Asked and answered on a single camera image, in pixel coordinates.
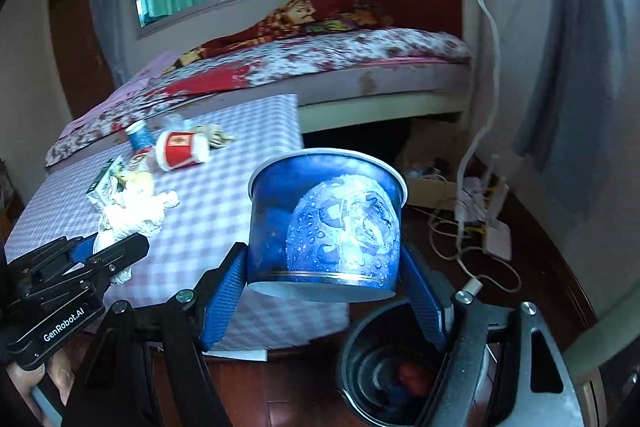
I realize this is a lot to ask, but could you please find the green and white packet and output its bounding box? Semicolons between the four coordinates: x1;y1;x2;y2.
86;155;126;208

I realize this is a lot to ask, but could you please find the bed with floral sheet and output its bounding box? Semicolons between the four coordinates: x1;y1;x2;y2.
45;27;473;168

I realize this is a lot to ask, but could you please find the grey sheer curtain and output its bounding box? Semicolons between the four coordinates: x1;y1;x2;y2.
85;0;136;88

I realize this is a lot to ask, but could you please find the black trash can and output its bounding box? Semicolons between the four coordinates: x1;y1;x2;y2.
337;297;496;427

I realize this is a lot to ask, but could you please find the red patterned blanket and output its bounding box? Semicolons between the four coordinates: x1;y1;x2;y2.
172;0;396;68

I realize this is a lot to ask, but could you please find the small blue paper cup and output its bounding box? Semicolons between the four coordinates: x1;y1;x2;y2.
125;121;153;155

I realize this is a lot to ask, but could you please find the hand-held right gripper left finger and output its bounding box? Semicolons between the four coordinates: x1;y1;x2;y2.
65;242;249;427

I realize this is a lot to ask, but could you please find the pink bed sheet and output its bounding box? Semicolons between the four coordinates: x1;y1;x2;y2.
60;52;176;138

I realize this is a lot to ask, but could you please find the white hanging cable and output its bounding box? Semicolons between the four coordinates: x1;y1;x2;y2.
445;0;503;223

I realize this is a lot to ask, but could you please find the white power strip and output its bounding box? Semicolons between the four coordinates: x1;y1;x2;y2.
454;177;493;224

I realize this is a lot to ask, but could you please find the grey blue curtain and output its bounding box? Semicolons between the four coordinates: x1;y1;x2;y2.
515;0;640;218

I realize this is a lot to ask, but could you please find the red paper cup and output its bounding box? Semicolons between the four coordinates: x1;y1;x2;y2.
155;130;210;172

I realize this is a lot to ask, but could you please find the clear plastic bag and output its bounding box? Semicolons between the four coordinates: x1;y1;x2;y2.
117;152;156;195

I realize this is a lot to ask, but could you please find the person's left hand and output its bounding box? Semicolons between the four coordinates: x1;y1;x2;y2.
7;349;74;409

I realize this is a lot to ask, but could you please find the red crumpled wrapper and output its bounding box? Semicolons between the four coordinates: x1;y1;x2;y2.
397;359;436;395

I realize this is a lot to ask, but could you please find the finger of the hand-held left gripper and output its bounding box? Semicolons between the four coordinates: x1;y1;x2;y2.
84;233;151;289
7;234;99;289

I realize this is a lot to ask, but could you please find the cardboard box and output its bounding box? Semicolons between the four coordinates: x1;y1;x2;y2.
400;134;466;208

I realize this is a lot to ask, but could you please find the large white tissue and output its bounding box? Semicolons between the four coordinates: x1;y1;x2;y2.
92;187;180;285

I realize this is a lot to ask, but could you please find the pink checkered tablecloth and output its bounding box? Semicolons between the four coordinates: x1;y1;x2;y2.
4;94;351;353

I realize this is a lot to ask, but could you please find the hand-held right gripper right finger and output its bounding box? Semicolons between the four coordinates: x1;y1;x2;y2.
400;242;596;427

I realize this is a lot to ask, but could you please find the brown wooden door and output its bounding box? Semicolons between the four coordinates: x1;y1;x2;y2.
47;0;116;118

